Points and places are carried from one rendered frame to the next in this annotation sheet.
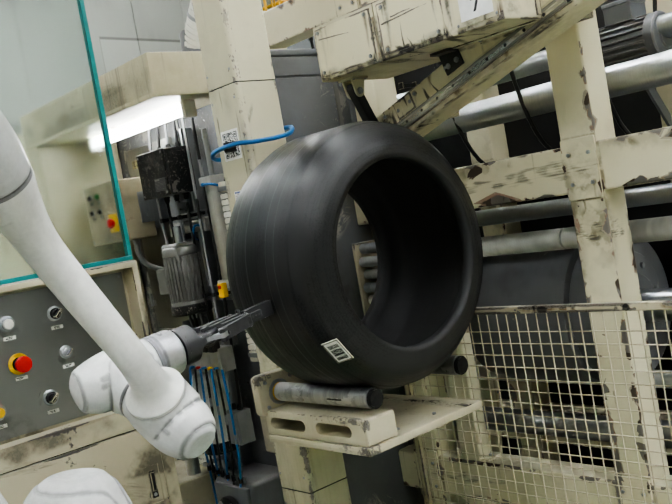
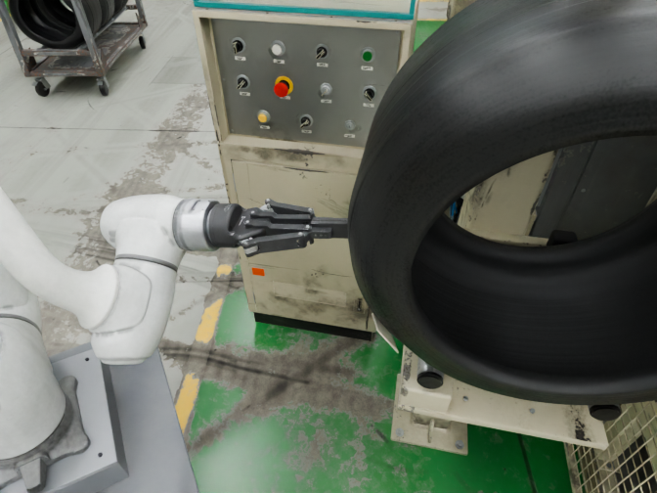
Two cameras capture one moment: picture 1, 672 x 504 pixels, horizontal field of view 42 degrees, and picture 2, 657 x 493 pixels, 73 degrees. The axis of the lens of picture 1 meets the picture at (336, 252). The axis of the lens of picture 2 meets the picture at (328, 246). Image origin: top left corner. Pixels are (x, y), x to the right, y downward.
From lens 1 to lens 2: 1.49 m
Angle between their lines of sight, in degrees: 61
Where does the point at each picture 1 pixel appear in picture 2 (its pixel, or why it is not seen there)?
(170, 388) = (86, 313)
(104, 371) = (113, 227)
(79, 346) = (339, 88)
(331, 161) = (496, 100)
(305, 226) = (382, 193)
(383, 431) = (424, 404)
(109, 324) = not seen: outside the picture
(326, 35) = not seen: outside the picture
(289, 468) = not seen: hidden behind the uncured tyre
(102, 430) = (333, 164)
